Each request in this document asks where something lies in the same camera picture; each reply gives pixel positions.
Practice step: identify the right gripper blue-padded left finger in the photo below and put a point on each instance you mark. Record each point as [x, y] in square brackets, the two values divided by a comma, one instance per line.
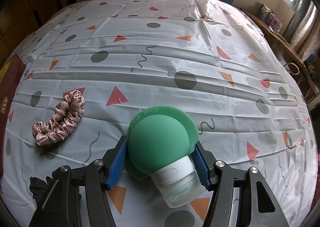
[115, 162]

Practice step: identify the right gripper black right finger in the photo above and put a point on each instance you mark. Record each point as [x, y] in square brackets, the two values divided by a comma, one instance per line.
[204, 162]

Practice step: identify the green silicone travel bottle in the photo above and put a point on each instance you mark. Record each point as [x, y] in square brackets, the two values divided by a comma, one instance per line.
[161, 140]

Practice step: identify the pink satin scrunchie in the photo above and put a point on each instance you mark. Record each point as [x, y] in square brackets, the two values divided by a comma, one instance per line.
[62, 123]

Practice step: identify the black scrunchie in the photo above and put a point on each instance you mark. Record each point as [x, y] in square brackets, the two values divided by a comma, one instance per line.
[39, 188]

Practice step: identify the patterned white tablecloth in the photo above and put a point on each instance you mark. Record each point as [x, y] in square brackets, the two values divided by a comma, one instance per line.
[200, 56]

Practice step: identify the wooden side shelf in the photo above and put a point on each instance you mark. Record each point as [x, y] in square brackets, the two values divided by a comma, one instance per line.
[300, 74]

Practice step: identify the gold metal tin box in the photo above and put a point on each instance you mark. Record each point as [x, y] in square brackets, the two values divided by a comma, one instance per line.
[9, 83]

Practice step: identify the purple jars on shelf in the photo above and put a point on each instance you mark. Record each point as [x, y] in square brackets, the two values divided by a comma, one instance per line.
[268, 16]

